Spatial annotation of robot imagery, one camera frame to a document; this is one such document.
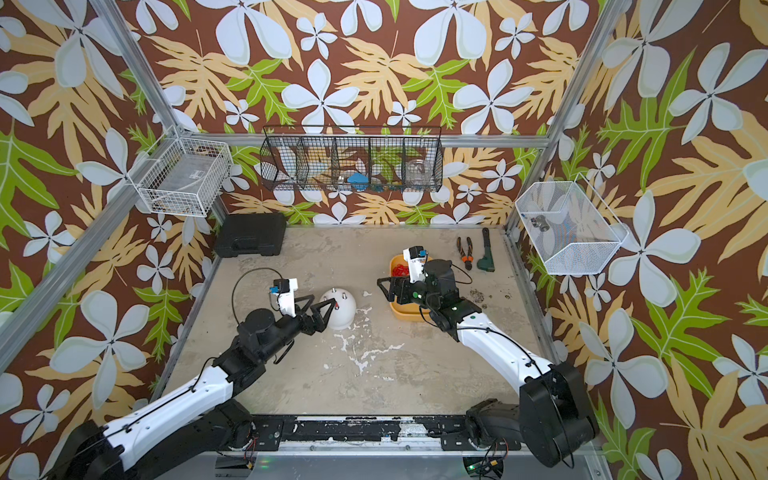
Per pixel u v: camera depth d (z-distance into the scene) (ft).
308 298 2.60
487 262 3.56
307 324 2.22
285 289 2.22
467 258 3.60
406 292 2.35
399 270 3.45
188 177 2.82
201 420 1.89
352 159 3.21
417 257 2.36
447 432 2.41
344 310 2.89
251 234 3.89
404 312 2.98
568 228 2.72
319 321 2.25
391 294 2.38
